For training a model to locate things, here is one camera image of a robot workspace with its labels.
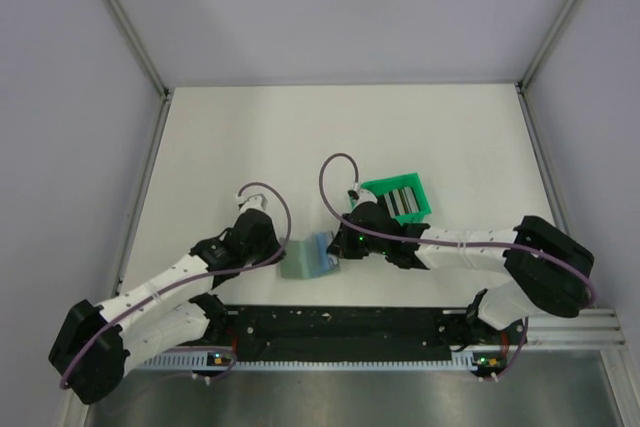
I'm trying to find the sage green leather card holder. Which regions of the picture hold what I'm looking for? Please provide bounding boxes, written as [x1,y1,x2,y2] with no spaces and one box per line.
[279,231,340,280]

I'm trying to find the green plastic card bin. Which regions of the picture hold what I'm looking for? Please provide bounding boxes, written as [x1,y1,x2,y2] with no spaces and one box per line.
[357,173,432,224]

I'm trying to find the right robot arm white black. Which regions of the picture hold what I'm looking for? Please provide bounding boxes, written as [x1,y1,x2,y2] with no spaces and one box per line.
[327,201,595,343]

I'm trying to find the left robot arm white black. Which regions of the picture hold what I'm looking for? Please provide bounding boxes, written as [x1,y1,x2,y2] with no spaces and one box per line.
[48,208,290,405]

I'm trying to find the stack of cards in bin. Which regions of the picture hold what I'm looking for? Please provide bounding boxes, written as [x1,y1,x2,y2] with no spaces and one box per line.
[382,187,420,217]

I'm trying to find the metal sheet panel front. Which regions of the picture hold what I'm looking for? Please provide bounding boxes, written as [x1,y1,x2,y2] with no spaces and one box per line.
[86,352,623,426]

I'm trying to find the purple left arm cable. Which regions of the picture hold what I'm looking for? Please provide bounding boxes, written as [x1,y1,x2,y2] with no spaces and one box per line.
[59,181,293,391]

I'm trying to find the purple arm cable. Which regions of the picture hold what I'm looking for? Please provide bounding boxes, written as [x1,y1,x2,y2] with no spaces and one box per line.
[59,181,293,391]
[318,151,599,381]

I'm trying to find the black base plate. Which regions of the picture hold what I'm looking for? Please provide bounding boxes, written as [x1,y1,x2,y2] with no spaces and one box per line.
[195,305,522,363]

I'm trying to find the white slotted cable duct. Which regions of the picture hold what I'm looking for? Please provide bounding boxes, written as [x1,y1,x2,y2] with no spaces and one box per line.
[138,351,505,373]

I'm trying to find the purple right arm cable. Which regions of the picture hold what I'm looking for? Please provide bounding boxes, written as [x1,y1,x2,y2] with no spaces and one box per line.
[318,151,599,381]

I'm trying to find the aluminium frame rail front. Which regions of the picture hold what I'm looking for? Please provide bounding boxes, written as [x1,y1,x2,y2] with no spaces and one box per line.
[525,309,626,351]

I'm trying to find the aluminium frame post left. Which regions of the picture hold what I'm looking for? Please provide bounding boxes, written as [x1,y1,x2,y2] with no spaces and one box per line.
[102,0,170,99]

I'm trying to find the aluminium frame post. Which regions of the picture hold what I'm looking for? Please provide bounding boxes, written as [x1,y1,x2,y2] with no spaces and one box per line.
[517,0,584,95]
[102,0,170,99]

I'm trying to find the aluminium frame post right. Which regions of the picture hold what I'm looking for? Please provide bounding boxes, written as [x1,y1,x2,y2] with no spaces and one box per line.
[517,0,584,95]

